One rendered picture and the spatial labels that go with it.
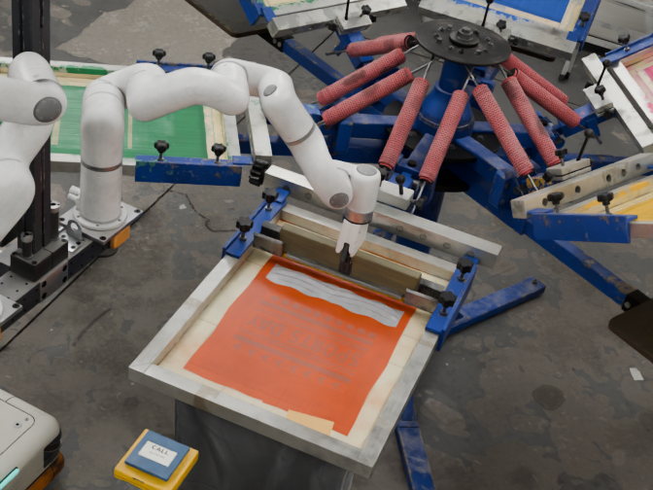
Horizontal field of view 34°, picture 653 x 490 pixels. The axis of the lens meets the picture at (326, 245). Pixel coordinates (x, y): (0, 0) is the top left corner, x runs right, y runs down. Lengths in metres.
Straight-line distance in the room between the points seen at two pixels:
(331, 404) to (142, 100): 0.80
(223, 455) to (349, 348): 0.39
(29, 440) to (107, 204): 0.95
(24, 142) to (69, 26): 3.98
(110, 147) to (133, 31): 3.61
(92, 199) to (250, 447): 0.68
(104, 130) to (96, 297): 1.79
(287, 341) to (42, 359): 1.48
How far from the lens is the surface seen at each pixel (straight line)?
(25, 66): 2.02
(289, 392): 2.44
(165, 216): 4.56
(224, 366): 2.48
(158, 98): 2.38
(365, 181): 2.55
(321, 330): 2.61
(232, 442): 2.55
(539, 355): 4.25
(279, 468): 2.55
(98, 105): 2.41
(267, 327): 2.60
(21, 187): 2.03
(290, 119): 2.42
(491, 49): 3.31
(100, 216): 2.54
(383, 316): 2.68
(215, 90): 2.35
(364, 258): 2.70
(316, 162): 2.46
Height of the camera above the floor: 2.66
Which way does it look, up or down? 36 degrees down
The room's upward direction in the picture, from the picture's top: 11 degrees clockwise
